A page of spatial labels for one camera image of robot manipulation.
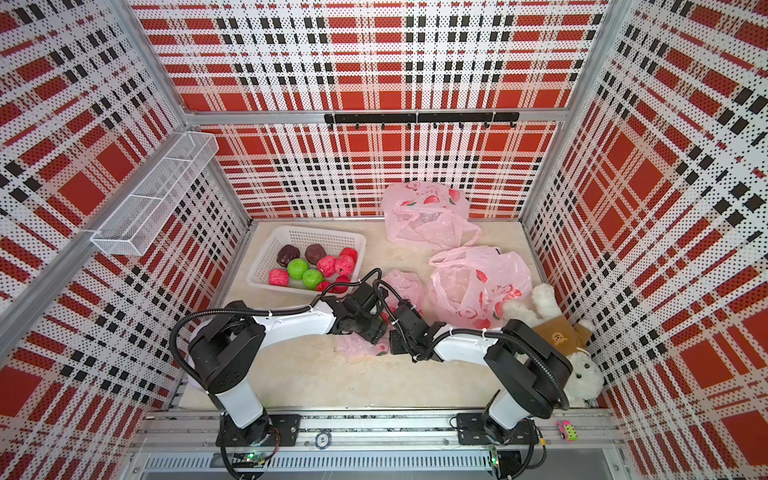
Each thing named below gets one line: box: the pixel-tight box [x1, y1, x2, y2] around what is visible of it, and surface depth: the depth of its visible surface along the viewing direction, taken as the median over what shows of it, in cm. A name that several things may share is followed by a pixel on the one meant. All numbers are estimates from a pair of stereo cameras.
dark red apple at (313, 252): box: [304, 243, 327, 265], surface depth 107 cm
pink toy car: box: [556, 420, 579, 442], surface depth 73 cm
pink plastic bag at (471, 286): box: [429, 246, 533, 330], surface depth 95 cm
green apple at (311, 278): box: [302, 268, 324, 291], surface depth 99 cm
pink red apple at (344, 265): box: [334, 254, 355, 276], surface depth 98 cm
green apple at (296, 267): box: [287, 258, 309, 280], surface depth 101 cm
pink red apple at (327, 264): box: [317, 255, 337, 278], surface depth 102 cm
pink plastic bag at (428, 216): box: [381, 181, 482, 252], surface depth 110 cm
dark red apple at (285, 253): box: [276, 244, 301, 268], surface depth 106 cm
